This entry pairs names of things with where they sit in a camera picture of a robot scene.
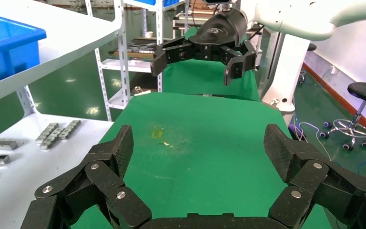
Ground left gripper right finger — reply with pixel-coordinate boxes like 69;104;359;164
263;123;366;229

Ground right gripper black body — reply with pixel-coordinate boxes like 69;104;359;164
188;8;250;63

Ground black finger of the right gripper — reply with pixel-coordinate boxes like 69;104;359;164
150;36;199;78
220;39;257;87

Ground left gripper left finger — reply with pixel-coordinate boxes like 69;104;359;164
20;124;153;229

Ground wooden tray with parts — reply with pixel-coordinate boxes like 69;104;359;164
108;37;159;60

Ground green cloth on far table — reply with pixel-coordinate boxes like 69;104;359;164
162;27;261;102

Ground white robot body column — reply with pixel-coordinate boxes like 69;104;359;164
261;32;312;116

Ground white metal storage rack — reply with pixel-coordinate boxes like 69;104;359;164
101;0;192;110

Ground blue bins on rack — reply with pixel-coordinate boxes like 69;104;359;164
140;0;181;7

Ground white lower board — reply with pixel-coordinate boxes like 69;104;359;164
0;113;114;229

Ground white shelf board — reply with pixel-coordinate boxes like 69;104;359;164
0;0;123;109

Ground blue plastic bin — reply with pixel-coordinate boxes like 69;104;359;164
0;11;48;90

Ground white floor cable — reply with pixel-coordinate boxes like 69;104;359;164
291;121;334;164

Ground white perforated shelf post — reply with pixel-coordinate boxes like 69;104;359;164
14;85;40;118
84;0;113;123
115;0;132;110

